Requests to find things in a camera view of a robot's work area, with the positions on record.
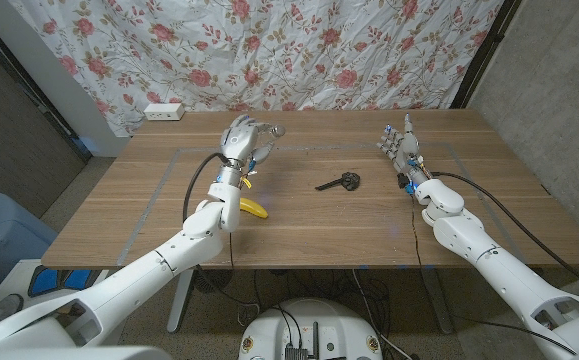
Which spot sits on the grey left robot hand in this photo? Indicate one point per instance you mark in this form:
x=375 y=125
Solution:
x=239 y=142

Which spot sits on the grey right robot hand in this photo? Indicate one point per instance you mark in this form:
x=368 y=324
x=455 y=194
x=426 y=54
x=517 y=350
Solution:
x=406 y=150

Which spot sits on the glass salt shaker silver cap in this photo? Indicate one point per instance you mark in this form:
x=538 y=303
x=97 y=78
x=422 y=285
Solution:
x=279 y=131

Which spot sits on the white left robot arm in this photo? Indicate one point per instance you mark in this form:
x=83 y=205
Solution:
x=144 y=280

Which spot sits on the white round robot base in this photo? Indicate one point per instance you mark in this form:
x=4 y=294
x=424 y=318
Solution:
x=319 y=320

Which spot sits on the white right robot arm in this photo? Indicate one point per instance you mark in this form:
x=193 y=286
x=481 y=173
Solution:
x=494 y=265

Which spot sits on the yellow toy banana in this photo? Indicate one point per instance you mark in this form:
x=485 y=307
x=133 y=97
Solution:
x=256 y=209

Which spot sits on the small black key-shaped tool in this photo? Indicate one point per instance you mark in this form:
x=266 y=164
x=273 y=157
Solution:
x=349 y=181

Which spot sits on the white power strip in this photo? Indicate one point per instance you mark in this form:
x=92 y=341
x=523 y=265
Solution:
x=164 y=112

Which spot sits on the floral rose print backdrop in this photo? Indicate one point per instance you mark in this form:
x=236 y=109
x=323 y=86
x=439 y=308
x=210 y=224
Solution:
x=269 y=50

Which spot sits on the black backdrop stand pole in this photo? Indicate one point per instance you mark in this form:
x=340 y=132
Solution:
x=484 y=55

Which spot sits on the small black floor fan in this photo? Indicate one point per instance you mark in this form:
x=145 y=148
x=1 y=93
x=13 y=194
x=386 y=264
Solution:
x=213 y=281

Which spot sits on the metal table leg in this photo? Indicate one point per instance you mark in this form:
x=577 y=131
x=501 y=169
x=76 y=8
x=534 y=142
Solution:
x=439 y=305
x=178 y=310

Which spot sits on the white board with blue shapes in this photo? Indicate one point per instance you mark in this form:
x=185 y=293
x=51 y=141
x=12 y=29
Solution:
x=19 y=280

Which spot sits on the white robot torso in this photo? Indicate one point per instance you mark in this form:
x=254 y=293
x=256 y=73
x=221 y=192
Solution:
x=69 y=354

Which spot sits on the black door frame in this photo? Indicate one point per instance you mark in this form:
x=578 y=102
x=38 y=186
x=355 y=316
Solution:
x=44 y=110

